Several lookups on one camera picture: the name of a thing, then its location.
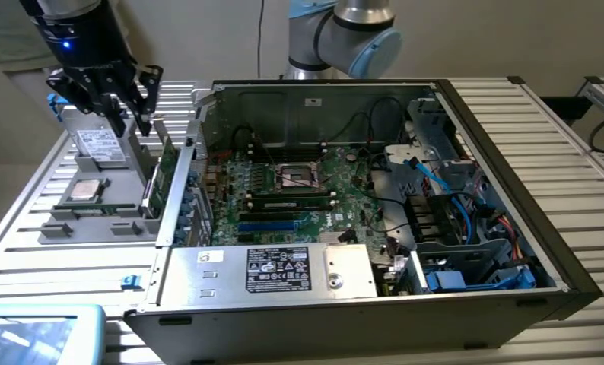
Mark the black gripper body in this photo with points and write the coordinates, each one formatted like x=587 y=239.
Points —
x=91 y=49

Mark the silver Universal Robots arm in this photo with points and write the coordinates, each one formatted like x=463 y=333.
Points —
x=309 y=38

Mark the hard disk with white label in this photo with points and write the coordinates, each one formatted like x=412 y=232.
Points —
x=98 y=143

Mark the person in green shirt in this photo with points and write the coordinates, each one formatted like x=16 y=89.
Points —
x=2 y=42

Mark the green graphics card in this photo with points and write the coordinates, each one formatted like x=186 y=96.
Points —
x=162 y=178

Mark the silver CPU chip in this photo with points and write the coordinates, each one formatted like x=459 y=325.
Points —
x=89 y=189

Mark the green RAM stick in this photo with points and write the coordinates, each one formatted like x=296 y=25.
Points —
x=98 y=208

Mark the grey parts rack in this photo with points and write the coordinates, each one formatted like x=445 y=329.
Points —
x=109 y=224

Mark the CPU socket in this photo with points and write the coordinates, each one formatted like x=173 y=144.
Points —
x=301 y=175

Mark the installed black RAM stick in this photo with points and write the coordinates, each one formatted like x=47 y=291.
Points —
x=292 y=205

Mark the blue expansion slot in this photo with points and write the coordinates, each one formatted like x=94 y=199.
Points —
x=272 y=225

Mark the coin cell battery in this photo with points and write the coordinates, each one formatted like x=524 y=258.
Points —
x=352 y=156

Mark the blue table latch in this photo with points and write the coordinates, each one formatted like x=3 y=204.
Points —
x=131 y=282

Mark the green motherboard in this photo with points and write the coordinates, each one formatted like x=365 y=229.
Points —
x=352 y=190

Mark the silver power supply unit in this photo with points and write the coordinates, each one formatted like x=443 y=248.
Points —
x=276 y=272

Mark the silver chipset heatsink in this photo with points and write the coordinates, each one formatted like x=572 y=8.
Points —
x=338 y=237

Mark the metal disk bay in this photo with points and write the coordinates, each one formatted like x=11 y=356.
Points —
x=436 y=140

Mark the teach pendant with blue rim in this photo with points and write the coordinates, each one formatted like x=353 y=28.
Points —
x=32 y=334

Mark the black drive cage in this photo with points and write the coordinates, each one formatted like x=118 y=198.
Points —
x=433 y=220

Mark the open black PC case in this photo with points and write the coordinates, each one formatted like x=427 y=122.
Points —
x=332 y=327

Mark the blue drive caddy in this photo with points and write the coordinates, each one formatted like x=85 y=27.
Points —
x=447 y=281

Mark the blue disk caddy bracket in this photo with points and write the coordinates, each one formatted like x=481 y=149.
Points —
x=52 y=104

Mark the aluminium frame table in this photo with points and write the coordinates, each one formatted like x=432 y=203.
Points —
x=603 y=97

